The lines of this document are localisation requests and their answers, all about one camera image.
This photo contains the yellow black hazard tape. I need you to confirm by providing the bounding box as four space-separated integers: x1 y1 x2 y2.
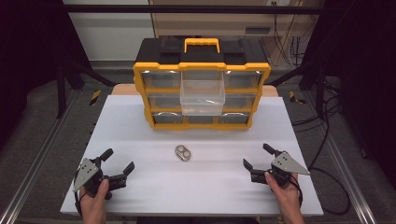
89 90 103 106
289 91 307 105

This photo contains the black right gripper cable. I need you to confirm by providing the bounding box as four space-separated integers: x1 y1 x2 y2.
290 175 304 209

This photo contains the person's left hand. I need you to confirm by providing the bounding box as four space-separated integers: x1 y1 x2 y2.
78 178 110 210

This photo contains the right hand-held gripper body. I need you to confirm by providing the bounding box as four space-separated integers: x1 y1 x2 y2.
249 150 312 189

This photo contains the person's right hand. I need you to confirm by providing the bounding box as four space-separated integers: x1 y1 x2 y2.
264 171 303 210

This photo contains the set of small transparent bins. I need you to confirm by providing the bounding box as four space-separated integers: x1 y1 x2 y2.
140 70 264 125

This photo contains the yellow and black organizer cabinet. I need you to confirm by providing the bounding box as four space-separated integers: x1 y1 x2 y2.
133 37 272 132

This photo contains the black horizontal bar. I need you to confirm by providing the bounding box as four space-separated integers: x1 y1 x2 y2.
62 4 326 14

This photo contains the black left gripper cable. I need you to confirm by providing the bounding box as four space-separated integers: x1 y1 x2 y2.
73 169 84 217

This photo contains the black metal stand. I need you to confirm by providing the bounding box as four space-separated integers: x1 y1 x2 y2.
268 59 328 119
55 57 119 119

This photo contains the bundle of hanging black cables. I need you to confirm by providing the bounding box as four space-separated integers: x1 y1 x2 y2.
271 12 309 67

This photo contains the small silver oval metal object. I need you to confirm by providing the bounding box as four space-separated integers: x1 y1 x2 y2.
174 144 192 162

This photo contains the clear plastic drawer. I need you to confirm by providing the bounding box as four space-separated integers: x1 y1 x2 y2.
179 70 226 117

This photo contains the white background panel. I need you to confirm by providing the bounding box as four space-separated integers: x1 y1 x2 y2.
63 0 156 62

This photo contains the black floor cable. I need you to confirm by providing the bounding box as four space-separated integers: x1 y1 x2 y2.
291 78 352 217

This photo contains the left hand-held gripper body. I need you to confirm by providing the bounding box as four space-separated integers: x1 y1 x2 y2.
72 156 128 201

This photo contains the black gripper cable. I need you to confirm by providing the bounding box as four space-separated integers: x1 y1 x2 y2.
73 169 84 217
290 175 304 209

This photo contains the aluminium floor rail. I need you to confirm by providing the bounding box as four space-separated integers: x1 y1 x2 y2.
321 132 379 224
0 94 79 224

